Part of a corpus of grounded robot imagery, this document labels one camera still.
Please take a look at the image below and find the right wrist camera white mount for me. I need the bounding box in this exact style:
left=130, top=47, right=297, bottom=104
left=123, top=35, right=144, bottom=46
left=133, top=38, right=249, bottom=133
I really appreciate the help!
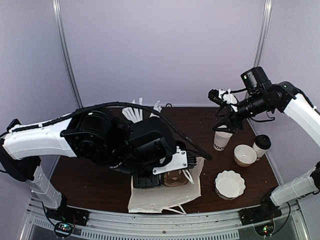
left=208, top=88, right=239, bottom=112

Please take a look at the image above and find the left aluminium corner post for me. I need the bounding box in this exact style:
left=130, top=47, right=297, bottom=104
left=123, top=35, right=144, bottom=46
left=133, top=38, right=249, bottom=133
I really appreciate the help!
left=52, top=0, right=83, bottom=108

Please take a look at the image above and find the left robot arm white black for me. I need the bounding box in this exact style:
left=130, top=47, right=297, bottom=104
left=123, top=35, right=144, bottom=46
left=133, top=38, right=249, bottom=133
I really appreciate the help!
left=0, top=107, right=177, bottom=222

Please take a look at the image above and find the aluminium front rail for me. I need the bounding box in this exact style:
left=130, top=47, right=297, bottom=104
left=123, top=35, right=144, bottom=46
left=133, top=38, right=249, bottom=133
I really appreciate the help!
left=18, top=197, right=311, bottom=240

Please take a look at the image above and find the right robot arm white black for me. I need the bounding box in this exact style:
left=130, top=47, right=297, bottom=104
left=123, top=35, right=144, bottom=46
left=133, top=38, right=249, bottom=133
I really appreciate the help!
left=208, top=66, right=320, bottom=221

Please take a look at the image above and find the brown paper bag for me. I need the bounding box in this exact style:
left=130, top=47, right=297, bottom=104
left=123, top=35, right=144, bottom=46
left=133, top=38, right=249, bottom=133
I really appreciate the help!
left=127, top=157, right=205, bottom=215

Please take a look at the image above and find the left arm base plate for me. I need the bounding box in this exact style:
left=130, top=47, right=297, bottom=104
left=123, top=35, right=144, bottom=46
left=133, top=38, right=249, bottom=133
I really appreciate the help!
left=46, top=206, right=90, bottom=227

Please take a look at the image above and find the black plastic cup lid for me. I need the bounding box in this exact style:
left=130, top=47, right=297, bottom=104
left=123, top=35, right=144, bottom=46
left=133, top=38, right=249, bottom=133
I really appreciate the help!
left=254, top=134, right=272, bottom=150

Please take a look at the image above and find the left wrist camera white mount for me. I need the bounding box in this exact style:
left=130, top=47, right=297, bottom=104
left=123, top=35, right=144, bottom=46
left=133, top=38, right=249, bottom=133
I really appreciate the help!
left=152, top=147, right=200, bottom=175

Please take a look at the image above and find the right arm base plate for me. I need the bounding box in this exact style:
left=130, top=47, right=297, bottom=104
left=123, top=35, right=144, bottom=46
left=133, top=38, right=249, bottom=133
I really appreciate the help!
left=238, top=205, right=282, bottom=226

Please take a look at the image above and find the white scalloped dish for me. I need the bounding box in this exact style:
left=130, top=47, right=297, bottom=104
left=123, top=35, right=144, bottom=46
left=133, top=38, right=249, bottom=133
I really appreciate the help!
left=214, top=170, right=246, bottom=200

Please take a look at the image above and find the white paper coffee cup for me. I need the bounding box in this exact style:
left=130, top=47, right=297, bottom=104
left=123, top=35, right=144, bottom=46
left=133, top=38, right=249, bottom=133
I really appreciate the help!
left=252, top=143, right=267, bottom=161

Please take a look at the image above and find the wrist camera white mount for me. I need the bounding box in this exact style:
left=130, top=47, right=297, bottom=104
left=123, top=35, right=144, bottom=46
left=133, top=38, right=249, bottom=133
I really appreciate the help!
left=152, top=147, right=200, bottom=175
left=208, top=88, right=239, bottom=112

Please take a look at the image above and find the cardboard cup carrier tray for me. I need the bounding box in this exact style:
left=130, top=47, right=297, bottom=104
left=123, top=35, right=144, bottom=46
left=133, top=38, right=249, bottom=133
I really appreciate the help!
left=164, top=170, right=189, bottom=188

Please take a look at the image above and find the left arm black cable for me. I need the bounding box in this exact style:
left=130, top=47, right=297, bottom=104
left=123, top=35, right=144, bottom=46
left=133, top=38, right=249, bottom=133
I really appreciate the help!
left=4, top=100, right=213, bottom=162

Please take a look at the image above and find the white round bowl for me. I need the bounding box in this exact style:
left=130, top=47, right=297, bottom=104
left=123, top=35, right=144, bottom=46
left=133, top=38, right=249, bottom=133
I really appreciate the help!
left=233, top=144, right=257, bottom=168

